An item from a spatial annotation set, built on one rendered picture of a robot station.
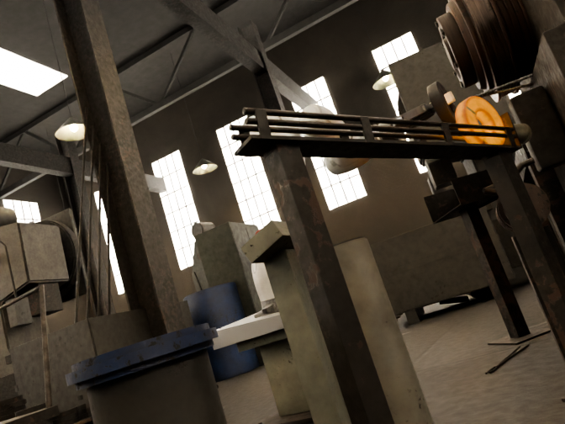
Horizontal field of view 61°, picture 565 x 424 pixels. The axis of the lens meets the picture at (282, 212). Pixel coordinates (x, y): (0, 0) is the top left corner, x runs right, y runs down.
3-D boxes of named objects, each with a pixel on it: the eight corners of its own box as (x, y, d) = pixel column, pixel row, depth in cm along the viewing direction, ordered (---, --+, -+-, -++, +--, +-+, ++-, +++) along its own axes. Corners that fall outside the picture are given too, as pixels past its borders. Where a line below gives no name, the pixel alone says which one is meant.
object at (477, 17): (514, 108, 190) (468, 9, 200) (521, 68, 147) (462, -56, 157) (497, 116, 193) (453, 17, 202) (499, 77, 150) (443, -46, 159)
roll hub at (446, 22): (477, 92, 187) (451, 31, 193) (476, 67, 162) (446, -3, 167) (463, 98, 189) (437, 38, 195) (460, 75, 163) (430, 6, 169)
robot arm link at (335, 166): (378, 164, 156) (356, 144, 147) (339, 185, 163) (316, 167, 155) (372, 140, 162) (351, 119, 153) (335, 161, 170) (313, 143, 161)
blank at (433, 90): (447, 89, 150) (438, 95, 152) (430, 73, 137) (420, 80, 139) (467, 131, 145) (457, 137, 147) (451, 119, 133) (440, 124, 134)
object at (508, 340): (518, 331, 221) (458, 187, 235) (559, 329, 196) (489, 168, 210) (481, 345, 216) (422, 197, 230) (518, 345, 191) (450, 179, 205)
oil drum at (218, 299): (271, 360, 499) (246, 278, 518) (245, 374, 445) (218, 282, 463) (224, 374, 520) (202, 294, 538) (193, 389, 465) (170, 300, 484)
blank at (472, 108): (504, 159, 123) (493, 164, 126) (507, 115, 131) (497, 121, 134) (462, 127, 119) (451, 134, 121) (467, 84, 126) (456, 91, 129)
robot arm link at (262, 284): (253, 304, 207) (239, 255, 210) (287, 292, 217) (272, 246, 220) (271, 299, 194) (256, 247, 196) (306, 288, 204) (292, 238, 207)
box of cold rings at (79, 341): (138, 405, 481) (118, 321, 499) (211, 384, 446) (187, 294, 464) (27, 454, 370) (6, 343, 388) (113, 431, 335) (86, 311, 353)
